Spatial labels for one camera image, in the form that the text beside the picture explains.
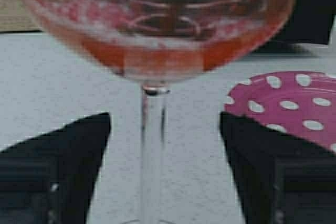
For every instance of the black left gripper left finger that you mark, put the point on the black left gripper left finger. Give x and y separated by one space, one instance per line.
51 178

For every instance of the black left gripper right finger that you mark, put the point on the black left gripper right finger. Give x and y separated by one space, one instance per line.
279 178

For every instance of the wine glass with red liquid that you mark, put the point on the wine glass with red liquid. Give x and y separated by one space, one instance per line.
157 43

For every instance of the purple polka dot plate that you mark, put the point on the purple polka dot plate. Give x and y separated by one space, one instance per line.
300 103

